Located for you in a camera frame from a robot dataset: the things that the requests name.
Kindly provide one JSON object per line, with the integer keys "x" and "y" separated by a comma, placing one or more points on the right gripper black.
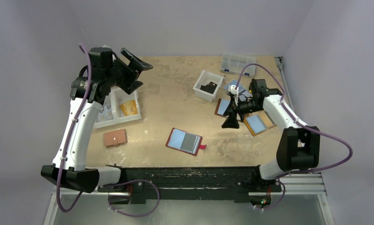
{"x": 235, "y": 109}

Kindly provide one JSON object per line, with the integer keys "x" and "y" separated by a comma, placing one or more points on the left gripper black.
{"x": 135, "y": 65}

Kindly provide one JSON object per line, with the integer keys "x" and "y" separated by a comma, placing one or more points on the red card holder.
{"x": 185, "y": 142}

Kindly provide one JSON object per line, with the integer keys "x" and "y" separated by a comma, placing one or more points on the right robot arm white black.
{"x": 299, "y": 144}

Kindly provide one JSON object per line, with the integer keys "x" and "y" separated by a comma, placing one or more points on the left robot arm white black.
{"x": 104, "y": 70}

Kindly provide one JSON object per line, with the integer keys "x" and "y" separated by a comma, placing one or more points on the open brown card holder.
{"x": 221, "y": 107}

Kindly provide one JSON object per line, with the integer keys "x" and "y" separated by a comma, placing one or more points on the open tan card holder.
{"x": 258, "y": 122}

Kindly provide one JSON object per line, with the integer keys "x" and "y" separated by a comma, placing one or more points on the orange card in bin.
{"x": 129, "y": 108}

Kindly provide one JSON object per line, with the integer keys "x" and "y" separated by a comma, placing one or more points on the grey card in bin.
{"x": 105, "y": 113}

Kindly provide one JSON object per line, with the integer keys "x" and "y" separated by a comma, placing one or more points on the closed pink-brown card holder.
{"x": 115, "y": 138}

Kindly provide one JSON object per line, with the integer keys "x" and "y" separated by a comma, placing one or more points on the white two-compartment bin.
{"x": 119, "y": 107}

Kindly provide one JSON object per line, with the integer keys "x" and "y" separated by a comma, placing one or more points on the black item in bin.
{"x": 209, "y": 88}

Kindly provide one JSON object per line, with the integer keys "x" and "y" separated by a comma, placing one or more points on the small white square bin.
{"x": 205, "y": 78}

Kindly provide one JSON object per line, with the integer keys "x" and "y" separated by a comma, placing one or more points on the clear plastic organizer box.
{"x": 234, "y": 63}

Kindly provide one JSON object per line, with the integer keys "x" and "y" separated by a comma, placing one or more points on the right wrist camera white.
{"x": 234, "y": 94}

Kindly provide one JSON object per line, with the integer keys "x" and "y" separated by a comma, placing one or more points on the aluminium frame rail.
{"x": 304, "y": 184}

